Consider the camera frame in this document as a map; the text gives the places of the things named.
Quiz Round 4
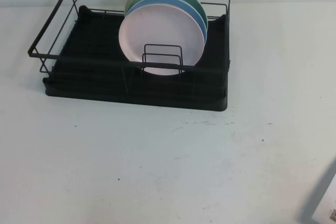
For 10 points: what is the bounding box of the black wire dish rack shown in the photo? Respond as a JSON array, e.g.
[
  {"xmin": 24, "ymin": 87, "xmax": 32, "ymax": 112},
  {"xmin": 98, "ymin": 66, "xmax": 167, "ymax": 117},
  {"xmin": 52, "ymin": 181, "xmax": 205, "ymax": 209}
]
[{"xmin": 27, "ymin": 0, "xmax": 232, "ymax": 78}]

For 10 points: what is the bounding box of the black plastic drip tray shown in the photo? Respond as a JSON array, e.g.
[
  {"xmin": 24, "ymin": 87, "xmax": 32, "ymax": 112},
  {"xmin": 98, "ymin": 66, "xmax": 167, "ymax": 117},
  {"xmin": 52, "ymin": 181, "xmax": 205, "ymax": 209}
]
[{"xmin": 43, "ymin": 5, "xmax": 232, "ymax": 112}]

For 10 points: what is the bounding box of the pink round plate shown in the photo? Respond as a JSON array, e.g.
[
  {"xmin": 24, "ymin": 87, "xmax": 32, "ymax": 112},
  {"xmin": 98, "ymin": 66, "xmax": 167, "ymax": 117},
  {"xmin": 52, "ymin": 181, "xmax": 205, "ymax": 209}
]
[{"xmin": 118, "ymin": 8, "xmax": 206, "ymax": 76}]

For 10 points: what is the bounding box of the blue round plate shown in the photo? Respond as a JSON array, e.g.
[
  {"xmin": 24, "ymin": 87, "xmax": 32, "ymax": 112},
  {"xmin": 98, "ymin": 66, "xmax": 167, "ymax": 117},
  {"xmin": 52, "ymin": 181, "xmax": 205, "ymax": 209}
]
[{"xmin": 125, "ymin": 0, "xmax": 209, "ymax": 43}]

